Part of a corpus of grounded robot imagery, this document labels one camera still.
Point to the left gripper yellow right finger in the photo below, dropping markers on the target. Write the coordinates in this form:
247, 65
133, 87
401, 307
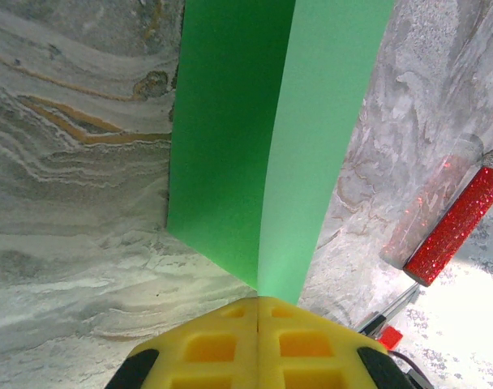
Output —
311, 356

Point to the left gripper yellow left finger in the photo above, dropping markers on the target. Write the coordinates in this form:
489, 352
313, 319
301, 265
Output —
214, 356

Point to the green paper sheet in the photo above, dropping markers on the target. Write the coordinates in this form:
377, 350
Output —
250, 142

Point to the red toy brick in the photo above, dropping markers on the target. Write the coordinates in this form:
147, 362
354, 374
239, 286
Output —
390, 338

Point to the red glitter tube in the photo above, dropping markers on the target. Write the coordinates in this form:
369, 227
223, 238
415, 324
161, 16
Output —
453, 227

